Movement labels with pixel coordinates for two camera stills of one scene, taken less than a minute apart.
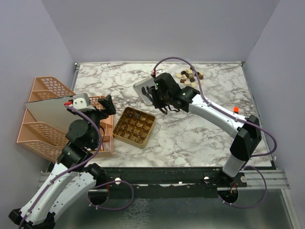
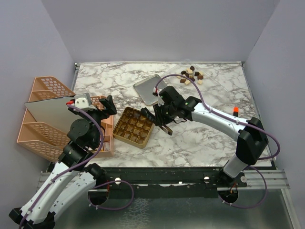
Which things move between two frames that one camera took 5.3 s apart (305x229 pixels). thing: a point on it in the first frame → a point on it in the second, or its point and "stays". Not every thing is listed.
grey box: [54, 113] stays
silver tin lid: [147, 82] stays
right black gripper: [156, 101] → [160, 119]
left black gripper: [109, 109] stays
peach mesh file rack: [41, 139] stays
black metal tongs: [149, 90] → [148, 115]
